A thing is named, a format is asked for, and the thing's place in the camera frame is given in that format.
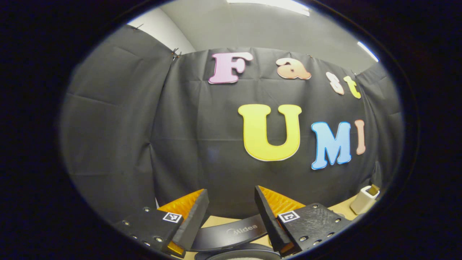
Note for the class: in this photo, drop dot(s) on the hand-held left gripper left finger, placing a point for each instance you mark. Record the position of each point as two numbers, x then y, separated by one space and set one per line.
193 224

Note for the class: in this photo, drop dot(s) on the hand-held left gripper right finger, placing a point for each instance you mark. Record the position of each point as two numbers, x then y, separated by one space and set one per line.
269 224

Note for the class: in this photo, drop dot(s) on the dark lidded rice cooker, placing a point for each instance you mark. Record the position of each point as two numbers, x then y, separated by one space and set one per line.
223 234

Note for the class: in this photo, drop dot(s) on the white toaster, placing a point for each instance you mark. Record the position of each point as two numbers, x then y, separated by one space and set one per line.
362 204

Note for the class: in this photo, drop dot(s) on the brown toast slice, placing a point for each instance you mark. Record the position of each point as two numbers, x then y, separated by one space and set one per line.
374 188

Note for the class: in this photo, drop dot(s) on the black backdrop cloth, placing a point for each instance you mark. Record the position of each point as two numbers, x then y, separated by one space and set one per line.
126 126

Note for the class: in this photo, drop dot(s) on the large ceiling light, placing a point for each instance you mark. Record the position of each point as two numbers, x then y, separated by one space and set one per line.
269 5

